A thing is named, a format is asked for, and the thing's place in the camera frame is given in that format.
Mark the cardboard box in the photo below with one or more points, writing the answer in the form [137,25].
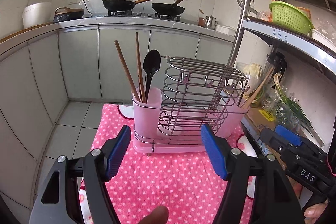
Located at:
[258,121]

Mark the pink plastic utensil holder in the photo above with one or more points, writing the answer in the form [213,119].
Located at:
[165,126]

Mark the metal shelf rack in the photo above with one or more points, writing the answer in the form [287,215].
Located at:
[323,58]

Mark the brown wooden chopstick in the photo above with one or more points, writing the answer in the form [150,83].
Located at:
[247,103]

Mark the gas stove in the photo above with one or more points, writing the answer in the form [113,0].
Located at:
[142,15]

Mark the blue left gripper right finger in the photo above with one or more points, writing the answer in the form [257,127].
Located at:
[216,149]

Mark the open black wok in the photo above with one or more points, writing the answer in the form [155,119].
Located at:
[168,9]

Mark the black plastic spoon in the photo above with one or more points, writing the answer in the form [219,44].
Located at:
[151,66]

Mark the green plastic colander basket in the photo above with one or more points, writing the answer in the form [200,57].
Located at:
[297,19]

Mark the green onions bunch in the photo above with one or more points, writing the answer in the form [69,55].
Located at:
[292,105]

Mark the person's left hand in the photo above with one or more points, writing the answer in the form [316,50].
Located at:
[159,215]

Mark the white dish on counter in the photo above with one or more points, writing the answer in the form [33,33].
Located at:
[225,30]

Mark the white rice cooker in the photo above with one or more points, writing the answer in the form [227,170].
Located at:
[36,14]

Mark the chrome wire utensil rack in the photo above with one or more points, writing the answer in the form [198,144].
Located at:
[202,83]

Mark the wooden cutting board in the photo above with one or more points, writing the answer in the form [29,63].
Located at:
[24,31]

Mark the napa cabbage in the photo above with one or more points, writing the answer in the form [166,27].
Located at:
[253,73]

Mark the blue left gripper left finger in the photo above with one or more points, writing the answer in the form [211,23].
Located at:
[115,150]

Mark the person's right hand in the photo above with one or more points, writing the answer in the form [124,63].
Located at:
[313,213]

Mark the white container on shelf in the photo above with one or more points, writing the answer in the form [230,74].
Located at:
[316,35]

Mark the black electric griddle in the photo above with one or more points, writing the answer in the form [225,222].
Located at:
[64,14]

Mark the pink polka dot cloth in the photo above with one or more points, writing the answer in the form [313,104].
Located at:
[183,182]

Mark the lidded black wok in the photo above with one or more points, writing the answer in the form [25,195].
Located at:
[121,5]

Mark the brown chopstick in holder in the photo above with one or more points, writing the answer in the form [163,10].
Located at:
[127,72]
[139,69]

